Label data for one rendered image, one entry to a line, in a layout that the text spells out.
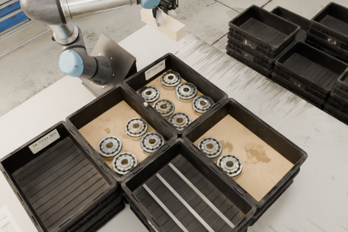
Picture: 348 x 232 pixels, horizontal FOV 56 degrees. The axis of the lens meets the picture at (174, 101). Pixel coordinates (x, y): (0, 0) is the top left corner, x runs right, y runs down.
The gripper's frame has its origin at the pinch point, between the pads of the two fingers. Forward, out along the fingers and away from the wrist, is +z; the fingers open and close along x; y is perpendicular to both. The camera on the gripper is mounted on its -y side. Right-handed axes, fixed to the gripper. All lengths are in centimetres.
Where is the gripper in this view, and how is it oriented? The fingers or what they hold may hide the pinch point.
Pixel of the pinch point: (162, 20)
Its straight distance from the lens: 157.9
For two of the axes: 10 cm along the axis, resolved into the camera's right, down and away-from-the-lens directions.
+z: 0.3, 6.3, 7.8
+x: 7.0, -5.7, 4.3
